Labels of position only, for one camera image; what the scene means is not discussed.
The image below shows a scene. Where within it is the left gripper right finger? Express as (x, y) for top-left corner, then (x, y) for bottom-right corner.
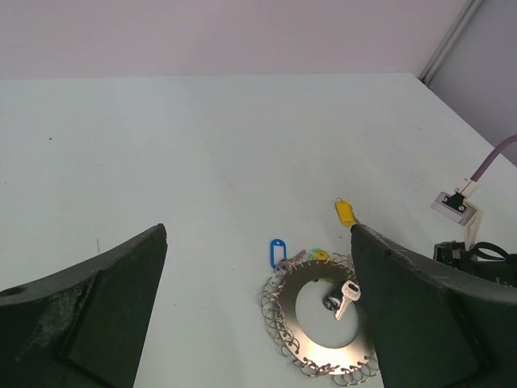
(351, 225), (516, 387)

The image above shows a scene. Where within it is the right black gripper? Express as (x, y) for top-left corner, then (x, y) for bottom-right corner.
(433, 241), (516, 288)

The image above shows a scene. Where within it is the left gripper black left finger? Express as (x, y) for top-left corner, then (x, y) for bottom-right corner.
(1, 224), (167, 387)

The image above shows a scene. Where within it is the large metal key organizer ring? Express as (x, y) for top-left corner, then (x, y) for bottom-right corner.
(258, 252), (383, 385)

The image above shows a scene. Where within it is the small metal key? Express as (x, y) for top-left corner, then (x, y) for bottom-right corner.
(334, 280), (361, 322)

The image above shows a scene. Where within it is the black key tag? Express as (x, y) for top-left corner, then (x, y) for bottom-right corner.
(323, 282), (345, 312)

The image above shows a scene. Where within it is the yellow key tag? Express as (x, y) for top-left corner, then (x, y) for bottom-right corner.
(334, 198), (358, 228)

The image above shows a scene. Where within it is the blue key tag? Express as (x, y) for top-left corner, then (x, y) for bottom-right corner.
(270, 238), (288, 269)

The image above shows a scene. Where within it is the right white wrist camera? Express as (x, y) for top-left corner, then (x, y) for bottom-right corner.
(431, 192), (483, 248)

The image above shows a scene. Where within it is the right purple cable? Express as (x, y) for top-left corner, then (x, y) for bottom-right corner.
(454, 133), (517, 195)

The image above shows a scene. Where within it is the yellow tag on ring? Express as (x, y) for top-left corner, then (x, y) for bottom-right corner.
(314, 251), (330, 262)

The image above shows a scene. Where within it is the green tag on ring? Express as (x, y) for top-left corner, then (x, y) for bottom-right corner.
(307, 248), (323, 260)

